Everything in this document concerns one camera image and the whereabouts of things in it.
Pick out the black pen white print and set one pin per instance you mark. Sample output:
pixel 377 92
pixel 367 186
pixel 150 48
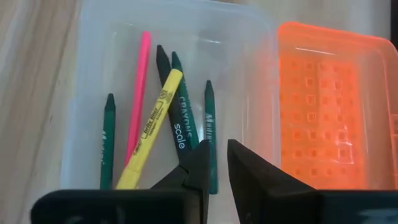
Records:
pixel 178 137

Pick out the yellow highlighter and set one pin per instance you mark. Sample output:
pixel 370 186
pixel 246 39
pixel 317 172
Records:
pixel 152 124

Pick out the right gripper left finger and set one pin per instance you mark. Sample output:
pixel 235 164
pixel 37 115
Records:
pixel 199 174

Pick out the black aluminium table frame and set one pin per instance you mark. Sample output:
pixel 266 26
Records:
pixel 395 21

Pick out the dark green crayon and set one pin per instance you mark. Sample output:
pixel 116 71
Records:
pixel 186 102
pixel 210 109
pixel 109 140

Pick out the clear pencil box orange lid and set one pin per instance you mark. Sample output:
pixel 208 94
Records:
pixel 236 46

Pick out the pink pencil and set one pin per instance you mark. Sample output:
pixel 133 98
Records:
pixel 140 87

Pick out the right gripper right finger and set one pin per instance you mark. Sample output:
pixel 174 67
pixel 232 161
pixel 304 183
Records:
pixel 267 193

